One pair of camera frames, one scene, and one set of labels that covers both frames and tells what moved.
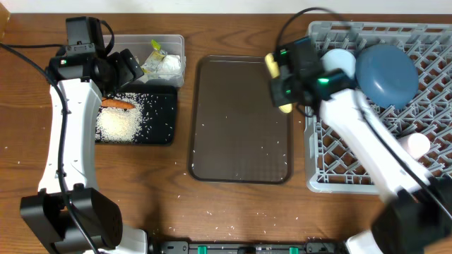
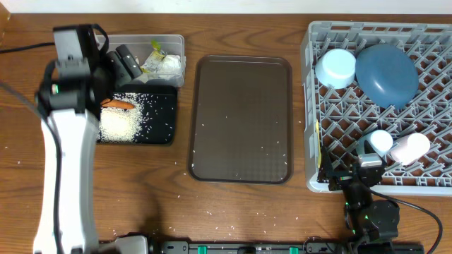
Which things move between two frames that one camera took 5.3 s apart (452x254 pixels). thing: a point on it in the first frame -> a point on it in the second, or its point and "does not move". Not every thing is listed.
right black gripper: [279, 83] -> [340, 179]
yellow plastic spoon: [274, 70] -> [318, 146]
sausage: [113, 103] does not move
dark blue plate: [387, 75] does not move
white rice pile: [120, 125] does not move
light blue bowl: [338, 58] does not move
